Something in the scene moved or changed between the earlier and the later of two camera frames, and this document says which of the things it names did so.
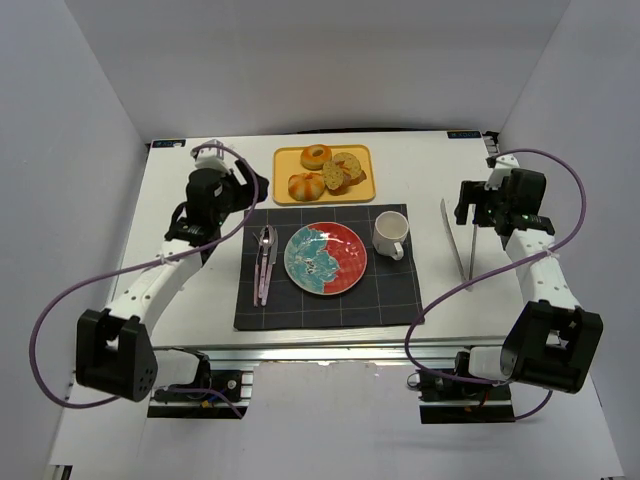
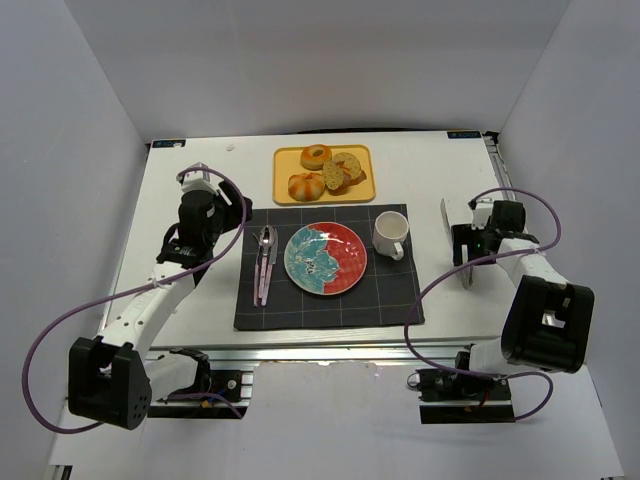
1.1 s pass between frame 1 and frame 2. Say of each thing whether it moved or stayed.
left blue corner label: stayed
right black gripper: moved
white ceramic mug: stayed
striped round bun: stayed
